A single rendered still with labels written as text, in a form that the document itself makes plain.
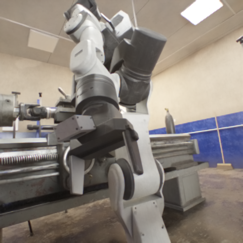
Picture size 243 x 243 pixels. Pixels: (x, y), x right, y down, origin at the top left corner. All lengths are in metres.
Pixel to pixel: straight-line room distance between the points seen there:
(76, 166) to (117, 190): 0.30
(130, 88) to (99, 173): 0.74
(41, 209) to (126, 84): 0.82
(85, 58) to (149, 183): 0.44
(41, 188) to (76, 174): 0.95
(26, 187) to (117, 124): 1.02
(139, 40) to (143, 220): 0.57
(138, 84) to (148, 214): 0.45
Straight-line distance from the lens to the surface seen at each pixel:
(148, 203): 0.63
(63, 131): 0.23
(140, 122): 0.60
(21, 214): 1.05
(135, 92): 0.59
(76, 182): 0.27
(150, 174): 0.57
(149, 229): 0.61
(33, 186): 1.21
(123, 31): 0.77
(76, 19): 0.59
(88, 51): 0.37
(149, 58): 0.54
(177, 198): 2.09
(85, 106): 0.29
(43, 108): 1.42
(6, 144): 1.17
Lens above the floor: 0.72
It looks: 12 degrees up
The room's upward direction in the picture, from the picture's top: 5 degrees counter-clockwise
